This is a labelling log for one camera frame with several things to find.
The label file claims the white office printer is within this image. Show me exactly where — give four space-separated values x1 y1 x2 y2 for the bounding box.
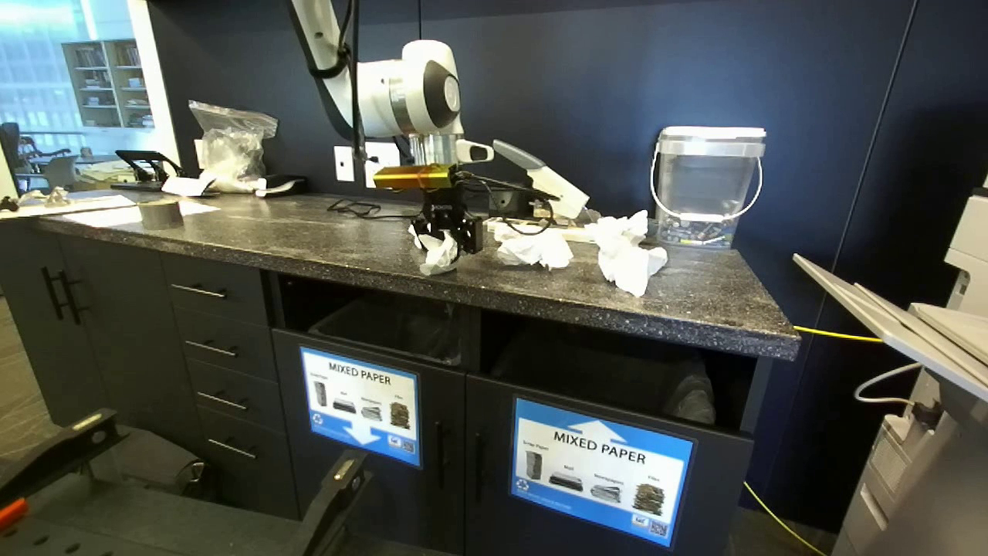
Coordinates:
792 179 988 556

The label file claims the blue sign with down arrow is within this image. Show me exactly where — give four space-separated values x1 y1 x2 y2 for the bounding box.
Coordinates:
298 342 422 472

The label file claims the dark bin cabinet door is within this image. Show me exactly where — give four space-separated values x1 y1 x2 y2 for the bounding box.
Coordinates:
272 327 471 554
461 374 761 556

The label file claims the clear plastic bag with contents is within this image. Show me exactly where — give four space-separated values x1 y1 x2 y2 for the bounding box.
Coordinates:
184 100 281 199

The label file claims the black desk stand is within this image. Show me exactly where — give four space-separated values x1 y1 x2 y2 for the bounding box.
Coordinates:
114 149 184 196

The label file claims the thin black loose cable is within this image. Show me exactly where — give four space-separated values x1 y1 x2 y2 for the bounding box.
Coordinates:
325 196 427 223

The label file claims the blue sign with up arrow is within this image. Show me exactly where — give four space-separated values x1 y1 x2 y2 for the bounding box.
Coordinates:
509 395 695 550

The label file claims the large white outlet plate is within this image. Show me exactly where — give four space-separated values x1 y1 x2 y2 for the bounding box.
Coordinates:
360 138 405 174

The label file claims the white and black stapler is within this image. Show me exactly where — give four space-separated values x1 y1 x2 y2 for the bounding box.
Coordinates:
256 174 313 200

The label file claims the white cable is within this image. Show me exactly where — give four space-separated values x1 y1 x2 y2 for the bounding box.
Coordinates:
848 358 923 410

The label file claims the beige paper scrap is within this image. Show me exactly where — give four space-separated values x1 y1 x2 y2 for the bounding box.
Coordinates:
528 196 600 226

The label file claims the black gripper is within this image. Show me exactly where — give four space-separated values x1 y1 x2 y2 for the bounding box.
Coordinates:
414 188 487 256

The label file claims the small black desk device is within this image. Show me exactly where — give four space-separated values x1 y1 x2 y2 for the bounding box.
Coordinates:
476 174 538 220

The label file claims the window with white frame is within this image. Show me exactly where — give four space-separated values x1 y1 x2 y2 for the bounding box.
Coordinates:
0 0 181 196

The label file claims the gold flange adapter ring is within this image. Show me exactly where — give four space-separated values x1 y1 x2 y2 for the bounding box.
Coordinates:
372 163 457 196

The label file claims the beige masking tape roll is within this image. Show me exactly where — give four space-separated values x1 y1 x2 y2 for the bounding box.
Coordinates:
137 199 184 229

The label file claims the black bin with liner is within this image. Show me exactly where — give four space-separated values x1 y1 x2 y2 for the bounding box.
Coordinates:
306 297 482 368
487 318 724 431

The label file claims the black chair with armrests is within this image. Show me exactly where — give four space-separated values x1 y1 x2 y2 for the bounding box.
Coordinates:
0 405 374 556

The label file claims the dark drawer with silver handle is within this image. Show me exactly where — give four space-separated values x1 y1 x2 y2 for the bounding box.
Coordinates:
181 368 281 431
196 421 298 520
175 318 277 379
163 256 276 327

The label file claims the yellow cable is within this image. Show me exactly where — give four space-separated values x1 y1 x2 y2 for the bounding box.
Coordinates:
738 322 888 556

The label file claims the dark counter cabinet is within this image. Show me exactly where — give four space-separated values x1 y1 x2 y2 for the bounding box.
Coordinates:
0 220 768 556

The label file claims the white booklet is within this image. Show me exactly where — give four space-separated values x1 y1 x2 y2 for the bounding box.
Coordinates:
162 174 220 200

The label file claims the small white wall plate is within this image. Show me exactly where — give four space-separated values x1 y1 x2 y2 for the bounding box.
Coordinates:
331 141 358 187

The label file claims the large white paper sheet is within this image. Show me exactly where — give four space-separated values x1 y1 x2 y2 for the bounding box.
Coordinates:
58 196 221 231

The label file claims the clear plastic bucket with lid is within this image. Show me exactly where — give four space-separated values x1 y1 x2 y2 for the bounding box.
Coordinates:
647 123 768 253

